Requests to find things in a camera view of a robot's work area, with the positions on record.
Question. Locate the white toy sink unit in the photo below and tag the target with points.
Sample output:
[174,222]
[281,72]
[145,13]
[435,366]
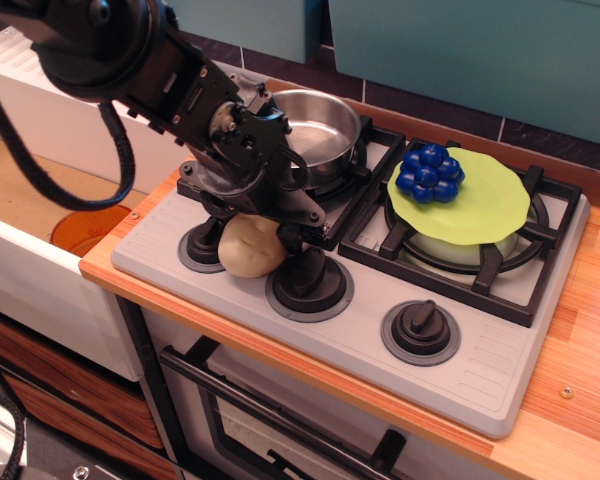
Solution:
[41,285]

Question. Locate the black stove knob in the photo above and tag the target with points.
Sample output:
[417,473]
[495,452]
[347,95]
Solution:
[310,287]
[420,333]
[198,255]

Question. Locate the beige toy potato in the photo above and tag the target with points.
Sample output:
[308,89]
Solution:
[250,248]

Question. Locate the oven door with handle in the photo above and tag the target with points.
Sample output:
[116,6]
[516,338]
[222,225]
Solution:
[270,443]

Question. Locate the black burner grate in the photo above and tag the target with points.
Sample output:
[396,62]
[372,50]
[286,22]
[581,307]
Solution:
[517,280]
[342,199]

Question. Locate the black left stove knob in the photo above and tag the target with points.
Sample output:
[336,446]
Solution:
[198,255]

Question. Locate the wooden drawer fronts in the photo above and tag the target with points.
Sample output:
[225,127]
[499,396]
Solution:
[83,401]

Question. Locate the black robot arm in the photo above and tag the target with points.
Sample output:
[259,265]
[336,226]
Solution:
[132,53]

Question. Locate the blue toy blueberry cluster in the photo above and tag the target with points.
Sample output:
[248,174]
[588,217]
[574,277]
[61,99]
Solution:
[429,175]

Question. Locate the grey toy stove top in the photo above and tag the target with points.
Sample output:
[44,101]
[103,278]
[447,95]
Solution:
[481,387]

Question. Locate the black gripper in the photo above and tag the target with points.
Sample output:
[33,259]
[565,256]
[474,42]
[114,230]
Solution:
[239,138]

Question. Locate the black right burner grate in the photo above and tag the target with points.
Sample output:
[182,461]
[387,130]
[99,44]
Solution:
[517,280]

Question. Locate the black left burner grate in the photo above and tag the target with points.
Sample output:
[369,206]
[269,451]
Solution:
[342,199]

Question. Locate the light green plastic plate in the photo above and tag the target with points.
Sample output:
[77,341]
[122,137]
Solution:
[491,205]

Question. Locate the black right stove knob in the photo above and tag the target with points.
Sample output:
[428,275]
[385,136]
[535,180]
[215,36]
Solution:
[420,333]

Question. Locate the stainless steel pan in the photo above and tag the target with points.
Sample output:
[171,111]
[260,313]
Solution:
[324,132]

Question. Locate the black middle stove knob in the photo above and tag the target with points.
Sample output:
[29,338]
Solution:
[310,287]

